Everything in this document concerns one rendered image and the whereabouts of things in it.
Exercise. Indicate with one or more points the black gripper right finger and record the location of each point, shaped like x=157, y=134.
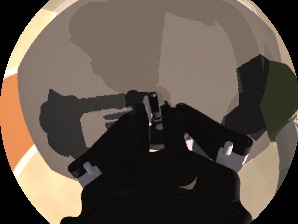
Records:
x=222, y=145

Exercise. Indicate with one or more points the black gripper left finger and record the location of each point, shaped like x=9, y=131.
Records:
x=124, y=165

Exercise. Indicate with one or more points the grey bench vise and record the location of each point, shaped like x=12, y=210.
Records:
x=156, y=128

